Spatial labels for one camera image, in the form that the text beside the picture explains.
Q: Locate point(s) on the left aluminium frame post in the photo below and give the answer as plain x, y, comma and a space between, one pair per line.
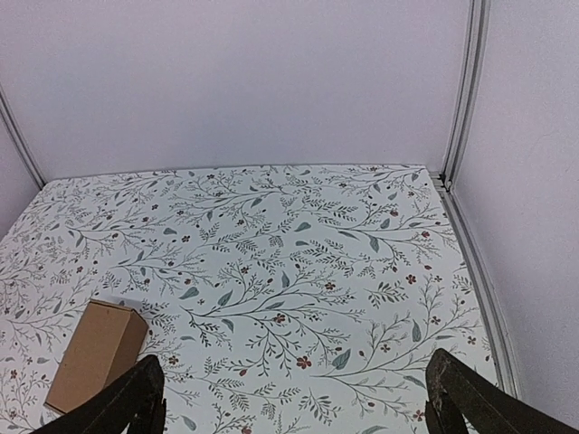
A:
20, 144

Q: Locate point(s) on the floral patterned table mat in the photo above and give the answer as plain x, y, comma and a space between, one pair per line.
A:
279, 299

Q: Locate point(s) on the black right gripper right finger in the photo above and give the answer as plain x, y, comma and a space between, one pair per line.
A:
458, 397

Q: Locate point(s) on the aluminium frame post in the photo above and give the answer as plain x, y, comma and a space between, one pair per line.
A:
474, 49
20, 144

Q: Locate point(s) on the brown cardboard paper box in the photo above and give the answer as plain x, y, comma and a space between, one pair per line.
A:
104, 345

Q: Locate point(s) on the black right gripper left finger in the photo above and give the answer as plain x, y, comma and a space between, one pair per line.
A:
134, 403

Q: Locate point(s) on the right aluminium frame post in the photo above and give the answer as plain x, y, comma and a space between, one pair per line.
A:
474, 49

